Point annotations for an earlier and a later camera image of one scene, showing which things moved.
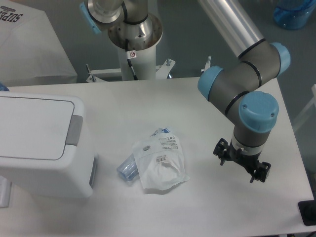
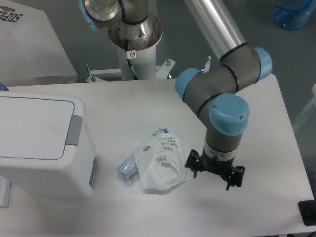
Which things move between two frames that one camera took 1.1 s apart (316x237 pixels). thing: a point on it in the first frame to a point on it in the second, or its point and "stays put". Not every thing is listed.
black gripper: x=249 y=161 to x=233 y=176
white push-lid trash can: x=41 y=150 stays put
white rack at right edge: x=298 y=120 stays put
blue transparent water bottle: x=293 y=14 stays put
